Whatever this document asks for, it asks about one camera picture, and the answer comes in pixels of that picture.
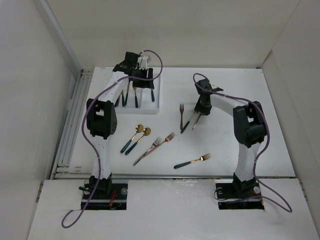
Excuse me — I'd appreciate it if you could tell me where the gold spoon green handle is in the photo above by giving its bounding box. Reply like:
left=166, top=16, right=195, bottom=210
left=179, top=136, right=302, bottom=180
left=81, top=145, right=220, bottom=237
left=120, top=124, right=144, bottom=154
left=125, top=127, right=152, bottom=155
left=151, top=89, right=155, bottom=102

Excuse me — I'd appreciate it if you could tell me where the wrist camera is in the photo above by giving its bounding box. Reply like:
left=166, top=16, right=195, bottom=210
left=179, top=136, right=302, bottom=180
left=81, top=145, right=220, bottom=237
left=210, top=85, right=224, bottom=92
left=137, top=55, right=151, bottom=70

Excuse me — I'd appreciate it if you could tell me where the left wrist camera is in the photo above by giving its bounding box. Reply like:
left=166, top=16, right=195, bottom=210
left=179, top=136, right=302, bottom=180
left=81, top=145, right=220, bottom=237
left=137, top=55, right=151, bottom=70

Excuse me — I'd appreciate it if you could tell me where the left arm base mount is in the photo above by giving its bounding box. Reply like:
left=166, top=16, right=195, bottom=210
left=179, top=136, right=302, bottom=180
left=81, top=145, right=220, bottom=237
left=85, top=178, right=128, bottom=211

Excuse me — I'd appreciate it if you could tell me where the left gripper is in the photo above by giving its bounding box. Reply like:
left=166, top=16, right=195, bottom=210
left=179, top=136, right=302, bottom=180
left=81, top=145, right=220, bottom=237
left=131, top=67, right=154, bottom=90

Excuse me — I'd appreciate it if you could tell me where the rose gold fork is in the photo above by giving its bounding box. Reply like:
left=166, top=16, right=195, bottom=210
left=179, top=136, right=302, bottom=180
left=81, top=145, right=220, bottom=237
left=143, top=132, right=176, bottom=158

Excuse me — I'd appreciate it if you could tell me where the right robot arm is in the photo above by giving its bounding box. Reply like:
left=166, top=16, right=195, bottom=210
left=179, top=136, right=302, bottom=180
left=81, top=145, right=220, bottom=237
left=194, top=77, right=270, bottom=198

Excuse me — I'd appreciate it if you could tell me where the aluminium rail frame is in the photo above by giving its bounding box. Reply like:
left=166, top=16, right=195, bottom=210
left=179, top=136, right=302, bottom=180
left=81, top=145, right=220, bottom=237
left=47, top=68, right=94, bottom=180

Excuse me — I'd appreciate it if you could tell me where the silver fork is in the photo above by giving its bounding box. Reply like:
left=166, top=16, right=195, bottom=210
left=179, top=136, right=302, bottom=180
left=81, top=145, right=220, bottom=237
left=132, top=137, right=162, bottom=166

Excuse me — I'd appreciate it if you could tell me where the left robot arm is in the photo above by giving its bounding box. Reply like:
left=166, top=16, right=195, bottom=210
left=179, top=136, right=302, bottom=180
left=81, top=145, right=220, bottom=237
left=81, top=51, right=154, bottom=199

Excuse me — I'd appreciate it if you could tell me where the silver spoon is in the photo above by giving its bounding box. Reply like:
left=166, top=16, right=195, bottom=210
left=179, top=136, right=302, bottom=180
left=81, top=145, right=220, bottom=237
left=192, top=117, right=198, bottom=131

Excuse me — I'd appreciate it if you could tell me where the gold fork green handle front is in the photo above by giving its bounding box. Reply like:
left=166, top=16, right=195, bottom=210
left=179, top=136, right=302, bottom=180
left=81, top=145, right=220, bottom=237
left=173, top=153, right=212, bottom=169

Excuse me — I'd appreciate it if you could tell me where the gold knife green handle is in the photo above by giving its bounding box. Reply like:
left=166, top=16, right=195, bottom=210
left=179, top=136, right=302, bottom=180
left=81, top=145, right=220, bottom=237
left=124, top=81, right=130, bottom=106
left=114, top=95, right=120, bottom=108
left=121, top=90, right=125, bottom=107

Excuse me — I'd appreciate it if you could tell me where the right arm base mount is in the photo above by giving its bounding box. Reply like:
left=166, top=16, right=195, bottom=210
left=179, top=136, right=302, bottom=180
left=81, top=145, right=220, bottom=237
left=215, top=182, right=265, bottom=210

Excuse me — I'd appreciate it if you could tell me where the copper fork green handle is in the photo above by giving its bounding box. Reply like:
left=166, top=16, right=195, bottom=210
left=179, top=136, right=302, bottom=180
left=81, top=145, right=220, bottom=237
left=179, top=103, right=184, bottom=130

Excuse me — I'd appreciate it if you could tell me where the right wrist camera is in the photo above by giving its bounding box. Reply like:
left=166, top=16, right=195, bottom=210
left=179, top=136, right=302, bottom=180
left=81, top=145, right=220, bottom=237
left=210, top=85, right=224, bottom=92

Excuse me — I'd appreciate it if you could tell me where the white three-compartment cutlery tray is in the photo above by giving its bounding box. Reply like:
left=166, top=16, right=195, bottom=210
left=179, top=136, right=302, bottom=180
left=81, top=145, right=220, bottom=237
left=115, top=77, right=161, bottom=115

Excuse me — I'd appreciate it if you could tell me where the gold fork green handle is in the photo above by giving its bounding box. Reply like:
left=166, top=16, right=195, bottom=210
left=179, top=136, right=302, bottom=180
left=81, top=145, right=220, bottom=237
left=132, top=86, right=139, bottom=108
left=173, top=153, right=212, bottom=169

